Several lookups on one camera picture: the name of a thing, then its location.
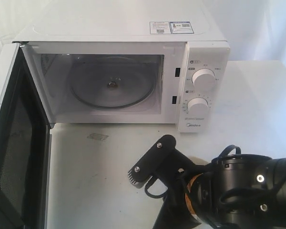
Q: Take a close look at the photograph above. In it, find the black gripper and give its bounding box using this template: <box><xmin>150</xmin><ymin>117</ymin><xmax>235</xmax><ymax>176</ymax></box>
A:
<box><xmin>153</xmin><ymin>171</ymin><xmax>215</xmax><ymax>229</ymax></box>

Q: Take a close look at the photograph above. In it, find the white microwave door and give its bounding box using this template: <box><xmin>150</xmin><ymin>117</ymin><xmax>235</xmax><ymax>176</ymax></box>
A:
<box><xmin>0</xmin><ymin>43</ymin><xmax>51</xmax><ymax>229</ymax></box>

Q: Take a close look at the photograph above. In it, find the cream ceramic bowl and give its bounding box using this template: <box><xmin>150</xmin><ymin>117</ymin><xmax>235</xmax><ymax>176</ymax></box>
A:
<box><xmin>189</xmin><ymin>156</ymin><xmax>209</xmax><ymax>166</ymax></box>

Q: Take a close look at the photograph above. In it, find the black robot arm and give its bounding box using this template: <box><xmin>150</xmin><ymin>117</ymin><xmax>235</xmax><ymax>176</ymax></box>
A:
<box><xmin>154</xmin><ymin>155</ymin><xmax>286</xmax><ymax>229</ymax></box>

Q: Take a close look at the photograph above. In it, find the glass microwave turntable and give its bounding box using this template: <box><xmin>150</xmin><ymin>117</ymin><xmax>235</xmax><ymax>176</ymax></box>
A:
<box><xmin>71</xmin><ymin>55</ymin><xmax>161</xmax><ymax>110</ymax></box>

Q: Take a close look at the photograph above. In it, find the white microwave oven body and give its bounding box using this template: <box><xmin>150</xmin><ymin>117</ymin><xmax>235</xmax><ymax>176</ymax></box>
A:
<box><xmin>14</xmin><ymin>0</ymin><xmax>230</xmax><ymax>133</ymax></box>

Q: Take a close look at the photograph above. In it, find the lower white control knob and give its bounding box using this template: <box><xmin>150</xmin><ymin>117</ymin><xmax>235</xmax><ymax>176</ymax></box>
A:
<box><xmin>187</xmin><ymin>98</ymin><xmax>209</xmax><ymax>116</ymax></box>

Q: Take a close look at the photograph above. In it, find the white control knob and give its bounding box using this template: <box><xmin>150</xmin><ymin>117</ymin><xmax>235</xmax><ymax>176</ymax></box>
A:
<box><xmin>187</xmin><ymin>98</ymin><xmax>209</xmax><ymax>116</ymax></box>
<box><xmin>192</xmin><ymin>69</ymin><xmax>216</xmax><ymax>90</ymax></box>

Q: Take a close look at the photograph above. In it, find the clear tape patch on table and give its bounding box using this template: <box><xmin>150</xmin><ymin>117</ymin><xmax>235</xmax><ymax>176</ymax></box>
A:
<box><xmin>87</xmin><ymin>133</ymin><xmax>109</xmax><ymax>141</ymax></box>

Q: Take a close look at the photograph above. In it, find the upper white control knob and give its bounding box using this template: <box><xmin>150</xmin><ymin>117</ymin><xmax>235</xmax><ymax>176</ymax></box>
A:
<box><xmin>192</xmin><ymin>69</ymin><xmax>216</xmax><ymax>90</ymax></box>

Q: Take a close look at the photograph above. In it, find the blue warning sticker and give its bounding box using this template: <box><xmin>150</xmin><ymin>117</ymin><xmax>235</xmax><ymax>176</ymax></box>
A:
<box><xmin>149</xmin><ymin>21</ymin><xmax>194</xmax><ymax>34</ymax></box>

